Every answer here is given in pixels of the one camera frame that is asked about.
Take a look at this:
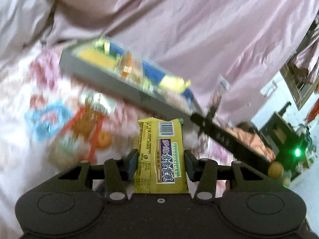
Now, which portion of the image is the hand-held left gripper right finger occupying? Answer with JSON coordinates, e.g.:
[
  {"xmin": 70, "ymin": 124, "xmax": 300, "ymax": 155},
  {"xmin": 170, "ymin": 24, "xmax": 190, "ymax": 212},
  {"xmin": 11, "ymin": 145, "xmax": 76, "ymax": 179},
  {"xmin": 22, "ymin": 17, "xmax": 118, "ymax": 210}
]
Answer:
[{"xmin": 184, "ymin": 149, "xmax": 263, "ymax": 203}]

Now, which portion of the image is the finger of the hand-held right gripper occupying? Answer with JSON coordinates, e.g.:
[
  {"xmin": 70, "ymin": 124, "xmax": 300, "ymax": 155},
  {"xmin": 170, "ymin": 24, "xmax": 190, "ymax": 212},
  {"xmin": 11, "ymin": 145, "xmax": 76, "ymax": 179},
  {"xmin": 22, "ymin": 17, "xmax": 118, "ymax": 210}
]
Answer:
[{"xmin": 190, "ymin": 113, "xmax": 275, "ymax": 167}]

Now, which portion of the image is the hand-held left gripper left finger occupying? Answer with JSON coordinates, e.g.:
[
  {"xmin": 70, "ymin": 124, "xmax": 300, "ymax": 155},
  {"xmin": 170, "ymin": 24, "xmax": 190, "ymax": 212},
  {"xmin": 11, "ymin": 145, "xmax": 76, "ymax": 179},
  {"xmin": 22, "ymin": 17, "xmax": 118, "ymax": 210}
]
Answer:
[{"xmin": 58, "ymin": 150, "xmax": 138, "ymax": 203}]

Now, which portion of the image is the orange foil snack packet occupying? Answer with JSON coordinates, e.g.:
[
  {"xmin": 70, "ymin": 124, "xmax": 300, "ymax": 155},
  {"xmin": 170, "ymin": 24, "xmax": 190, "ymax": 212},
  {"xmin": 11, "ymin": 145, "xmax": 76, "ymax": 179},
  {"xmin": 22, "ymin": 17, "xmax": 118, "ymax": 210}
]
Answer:
[{"xmin": 223, "ymin": 122, "xmax": 276, "ymax": 162}]

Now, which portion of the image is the yellow biscuit packet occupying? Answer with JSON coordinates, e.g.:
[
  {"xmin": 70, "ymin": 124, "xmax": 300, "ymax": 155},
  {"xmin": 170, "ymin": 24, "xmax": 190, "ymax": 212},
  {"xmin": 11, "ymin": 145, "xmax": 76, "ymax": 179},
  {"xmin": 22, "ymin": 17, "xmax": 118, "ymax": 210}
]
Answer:
[{"xmin": 134, "ymin": 118, "xmax": 188, "ymax": 194}]

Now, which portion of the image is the grey cardboard box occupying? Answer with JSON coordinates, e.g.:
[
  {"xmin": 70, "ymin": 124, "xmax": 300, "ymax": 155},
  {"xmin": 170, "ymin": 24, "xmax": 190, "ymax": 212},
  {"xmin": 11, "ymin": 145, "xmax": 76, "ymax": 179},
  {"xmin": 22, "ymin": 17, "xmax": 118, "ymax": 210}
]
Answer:
[{"xmin": 59, "ymin": 36, "xmax": 203, "ymax": 117}]

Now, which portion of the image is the blue snack packet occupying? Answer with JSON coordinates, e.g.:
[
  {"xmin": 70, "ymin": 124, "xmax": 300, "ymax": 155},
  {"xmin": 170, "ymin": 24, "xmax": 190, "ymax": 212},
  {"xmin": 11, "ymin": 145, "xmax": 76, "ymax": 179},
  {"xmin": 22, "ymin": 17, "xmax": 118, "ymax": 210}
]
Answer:
[{"xmin": 24, "ymin": 99, "xmax": 76, "ymax": 142}]

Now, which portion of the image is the orange-edged clear snack packet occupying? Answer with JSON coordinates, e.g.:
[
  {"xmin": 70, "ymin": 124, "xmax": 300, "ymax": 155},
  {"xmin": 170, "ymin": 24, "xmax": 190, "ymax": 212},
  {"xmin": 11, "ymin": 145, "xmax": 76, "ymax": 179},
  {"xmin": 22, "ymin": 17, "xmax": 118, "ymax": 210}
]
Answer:
[{"xmin": 49, "ymin": 92, "xmax": 118, "ymax": 163}]

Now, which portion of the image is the crinkled yellow snack packet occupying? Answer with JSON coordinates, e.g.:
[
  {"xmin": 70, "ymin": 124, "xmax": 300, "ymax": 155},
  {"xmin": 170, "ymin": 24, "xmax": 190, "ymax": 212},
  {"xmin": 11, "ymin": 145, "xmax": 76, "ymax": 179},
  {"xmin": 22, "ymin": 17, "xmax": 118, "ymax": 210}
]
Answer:
[{"xmin": 159, "ymin": 74, "xmax": 193, "ymax": 93}]

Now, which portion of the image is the clear jelly cup orange rim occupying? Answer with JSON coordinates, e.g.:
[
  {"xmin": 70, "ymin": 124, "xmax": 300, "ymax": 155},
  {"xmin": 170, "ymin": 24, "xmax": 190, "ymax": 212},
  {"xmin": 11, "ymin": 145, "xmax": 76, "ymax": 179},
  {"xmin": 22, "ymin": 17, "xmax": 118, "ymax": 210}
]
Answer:
[{"xmin": 117, "ymin": 51, "xmax": 135, "ymax": 79}]

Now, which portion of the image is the floral bedsheet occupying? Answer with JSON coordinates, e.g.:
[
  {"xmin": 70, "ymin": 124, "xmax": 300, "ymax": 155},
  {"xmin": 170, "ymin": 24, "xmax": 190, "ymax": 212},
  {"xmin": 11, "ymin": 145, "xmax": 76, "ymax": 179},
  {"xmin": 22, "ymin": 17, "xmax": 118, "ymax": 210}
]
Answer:
[{"xmin": 0, "ymin": 40, "xmax": 250, "ymax": 205}]

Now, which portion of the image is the pink quilt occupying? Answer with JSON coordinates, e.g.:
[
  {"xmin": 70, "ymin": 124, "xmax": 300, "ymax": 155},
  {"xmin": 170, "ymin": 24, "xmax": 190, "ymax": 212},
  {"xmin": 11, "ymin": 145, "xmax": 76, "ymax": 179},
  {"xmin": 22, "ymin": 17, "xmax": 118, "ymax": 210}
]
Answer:
[{"xmin": 0, "ymin": 0, "xmax": 319, "ymax": 130}]

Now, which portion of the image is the wooden cabinet frame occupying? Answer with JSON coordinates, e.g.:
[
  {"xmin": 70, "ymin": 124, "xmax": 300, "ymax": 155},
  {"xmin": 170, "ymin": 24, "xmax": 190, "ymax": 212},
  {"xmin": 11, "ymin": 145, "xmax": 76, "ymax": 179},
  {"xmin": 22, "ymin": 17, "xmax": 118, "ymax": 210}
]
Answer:
[{"xmin": 280, "ymin": 17, "xmax": 319, "ymax": 110}]

